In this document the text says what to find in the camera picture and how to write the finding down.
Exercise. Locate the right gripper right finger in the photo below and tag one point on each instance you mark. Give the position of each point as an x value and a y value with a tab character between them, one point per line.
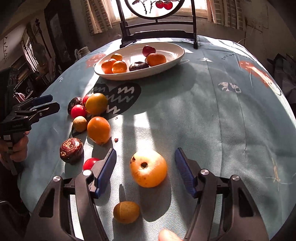
240	217

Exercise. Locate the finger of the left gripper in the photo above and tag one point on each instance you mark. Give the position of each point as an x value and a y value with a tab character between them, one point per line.
34	101
43	111

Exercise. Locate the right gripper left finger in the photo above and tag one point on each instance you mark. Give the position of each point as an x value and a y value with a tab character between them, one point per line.
51	218

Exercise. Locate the large dark purple mangosteen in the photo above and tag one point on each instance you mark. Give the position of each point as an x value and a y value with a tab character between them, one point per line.
75	101

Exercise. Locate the small brown kiwi fruit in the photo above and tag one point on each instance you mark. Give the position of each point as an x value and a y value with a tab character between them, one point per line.
80	124

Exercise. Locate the brown passion fruit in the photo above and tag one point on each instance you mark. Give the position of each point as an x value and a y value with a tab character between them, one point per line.
71	150

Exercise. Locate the small red cherry tomato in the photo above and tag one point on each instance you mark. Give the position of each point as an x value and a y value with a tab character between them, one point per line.
89	163

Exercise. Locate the rough orange fruit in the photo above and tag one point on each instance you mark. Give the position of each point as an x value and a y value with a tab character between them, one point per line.
107	65

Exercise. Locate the smooth orange fruit large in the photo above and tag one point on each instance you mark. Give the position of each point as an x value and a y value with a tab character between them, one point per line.
119	67

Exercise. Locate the smooth orange fruit small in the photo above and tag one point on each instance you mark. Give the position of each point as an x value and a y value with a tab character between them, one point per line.
117	57

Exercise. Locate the dark date fruit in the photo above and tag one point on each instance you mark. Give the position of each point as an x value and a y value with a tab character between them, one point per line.
138	66

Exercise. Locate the dark red plum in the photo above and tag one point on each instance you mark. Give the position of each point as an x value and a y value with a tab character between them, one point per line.
148	50

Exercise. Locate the large orange tangerine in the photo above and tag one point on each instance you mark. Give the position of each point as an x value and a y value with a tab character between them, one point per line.
155	59

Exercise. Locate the person's left hand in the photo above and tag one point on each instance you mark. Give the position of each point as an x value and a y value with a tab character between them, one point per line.
20	150

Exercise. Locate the red cherry tomato lower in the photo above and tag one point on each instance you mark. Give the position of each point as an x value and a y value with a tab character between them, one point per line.
78	110

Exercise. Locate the red cherry tomato upper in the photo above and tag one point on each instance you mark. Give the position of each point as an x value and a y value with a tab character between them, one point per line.
85	98

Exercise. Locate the yellow lemon fruit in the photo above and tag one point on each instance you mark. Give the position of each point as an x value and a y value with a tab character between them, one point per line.
96	104

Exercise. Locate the white jug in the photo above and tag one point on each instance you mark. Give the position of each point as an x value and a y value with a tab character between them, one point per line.
81	53

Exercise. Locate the pink fruit at bottom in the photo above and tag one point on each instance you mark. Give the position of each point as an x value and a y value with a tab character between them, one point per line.
167	235

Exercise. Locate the small yellow kumquat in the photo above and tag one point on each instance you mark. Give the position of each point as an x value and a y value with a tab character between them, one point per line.
126	212

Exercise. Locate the white oval plate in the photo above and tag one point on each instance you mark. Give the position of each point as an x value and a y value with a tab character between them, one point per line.
140	60

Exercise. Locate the light blue patterned tablecloth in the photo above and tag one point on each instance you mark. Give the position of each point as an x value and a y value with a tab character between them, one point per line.
219	104

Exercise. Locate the black framed decorative screen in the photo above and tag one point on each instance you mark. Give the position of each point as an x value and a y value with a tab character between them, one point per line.
128	38

